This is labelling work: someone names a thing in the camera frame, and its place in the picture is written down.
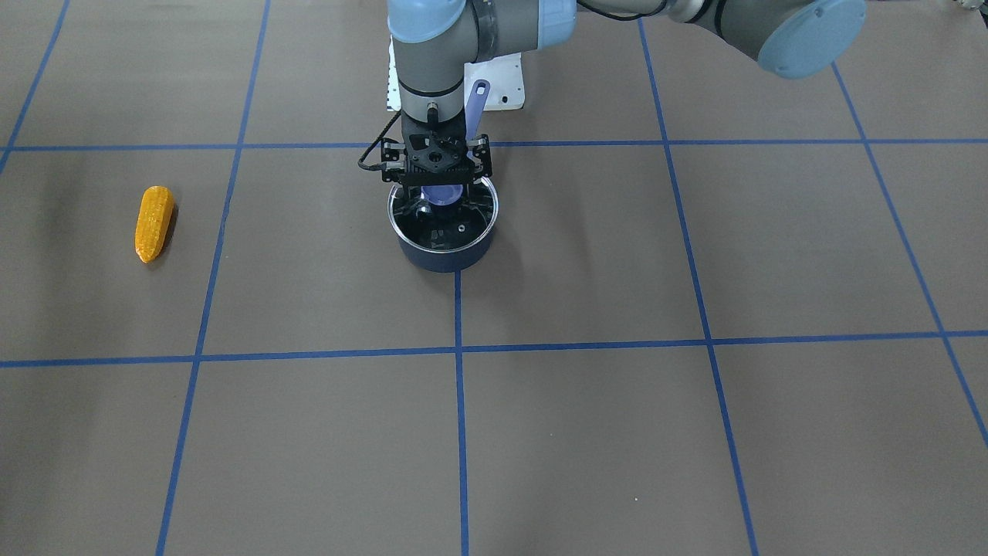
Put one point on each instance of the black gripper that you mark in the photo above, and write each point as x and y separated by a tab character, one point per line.
484	157

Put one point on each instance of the glass pot lid blue knob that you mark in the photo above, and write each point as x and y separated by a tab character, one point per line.
446	220

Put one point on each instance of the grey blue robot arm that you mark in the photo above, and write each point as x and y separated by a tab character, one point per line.
433	41

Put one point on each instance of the dark blue pot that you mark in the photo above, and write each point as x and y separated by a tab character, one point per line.
468	129

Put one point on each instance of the yellow corn cob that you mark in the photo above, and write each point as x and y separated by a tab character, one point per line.
153	222

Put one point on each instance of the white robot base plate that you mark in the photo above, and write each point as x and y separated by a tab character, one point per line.
506	90

